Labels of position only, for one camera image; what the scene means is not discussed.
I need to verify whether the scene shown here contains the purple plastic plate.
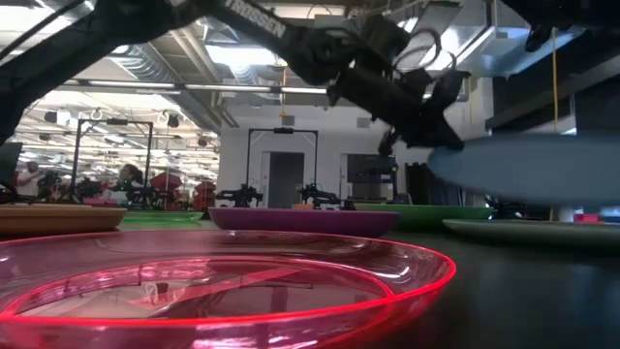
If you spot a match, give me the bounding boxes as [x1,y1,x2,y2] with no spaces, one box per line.
[207,206,402,238]

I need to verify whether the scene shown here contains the grey door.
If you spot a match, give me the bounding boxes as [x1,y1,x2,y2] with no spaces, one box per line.
[267,151,306,209]

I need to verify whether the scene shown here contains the pale green plastic plate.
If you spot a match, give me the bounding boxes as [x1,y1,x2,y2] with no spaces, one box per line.
[442,217,620,251]

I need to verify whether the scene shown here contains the green transparent plastic plate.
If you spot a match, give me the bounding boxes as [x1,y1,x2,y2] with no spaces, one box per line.
[120,209,205,225]

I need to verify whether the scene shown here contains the grey ceiling unit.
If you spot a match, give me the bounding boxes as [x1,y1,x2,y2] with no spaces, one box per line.
[313,13,362,31]

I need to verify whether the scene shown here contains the orange plastic plate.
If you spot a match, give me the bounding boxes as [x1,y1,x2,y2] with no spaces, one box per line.
[0,203,129,238]

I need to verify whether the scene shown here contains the person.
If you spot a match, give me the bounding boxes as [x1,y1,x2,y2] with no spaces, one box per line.
[108,163,146,205]
[15,160,45,198]

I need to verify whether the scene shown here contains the black stacked crates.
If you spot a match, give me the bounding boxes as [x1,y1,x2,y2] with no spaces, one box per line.
[405,162,464,207]

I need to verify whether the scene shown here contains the blue plastic plate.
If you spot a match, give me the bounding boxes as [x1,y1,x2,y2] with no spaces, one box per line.
[426,133,620,205]

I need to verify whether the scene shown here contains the black monitor screen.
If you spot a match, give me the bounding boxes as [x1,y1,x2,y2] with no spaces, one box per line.
[0,142,24,188]

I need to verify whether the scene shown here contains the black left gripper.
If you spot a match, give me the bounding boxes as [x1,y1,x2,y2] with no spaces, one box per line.
[326,65,472,157]

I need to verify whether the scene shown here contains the red storage case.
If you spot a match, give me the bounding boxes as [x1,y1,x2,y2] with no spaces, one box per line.
[193,180,218,210]
[148,172,184,209]

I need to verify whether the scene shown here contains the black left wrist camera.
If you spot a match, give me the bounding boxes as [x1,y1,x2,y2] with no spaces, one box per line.
[360,13,413,64]

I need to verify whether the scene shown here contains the long ceiling light fixture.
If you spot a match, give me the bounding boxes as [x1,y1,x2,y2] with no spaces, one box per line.
[72,79,330,96]

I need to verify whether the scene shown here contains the black gantry frame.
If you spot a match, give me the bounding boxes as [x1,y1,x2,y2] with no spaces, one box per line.
[71,118,155,205]
[245,127,320,195]

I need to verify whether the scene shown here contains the red transparent plastic plate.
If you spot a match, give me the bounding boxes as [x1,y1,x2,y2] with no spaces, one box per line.
[0,229,458,349]

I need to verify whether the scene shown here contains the black wall board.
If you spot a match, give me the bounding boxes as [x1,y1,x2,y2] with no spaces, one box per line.
[346,153,397,188]

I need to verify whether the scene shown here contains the silver ventilation duct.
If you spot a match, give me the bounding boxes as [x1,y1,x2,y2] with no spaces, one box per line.
[113,43,224,132]

